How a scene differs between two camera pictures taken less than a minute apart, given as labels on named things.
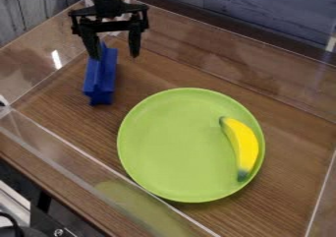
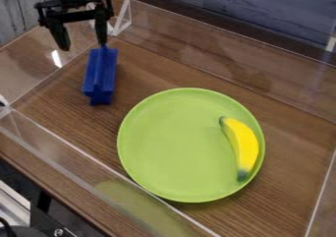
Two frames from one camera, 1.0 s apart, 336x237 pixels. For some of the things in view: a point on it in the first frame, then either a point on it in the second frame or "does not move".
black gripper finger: [91, 36] -> [61, 33]
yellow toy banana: [245, 145] does not move
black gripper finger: [134, 38] -> [102, 26]
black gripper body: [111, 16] -> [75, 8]
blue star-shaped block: [101, 79] does not move
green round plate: [174, 149] does not move
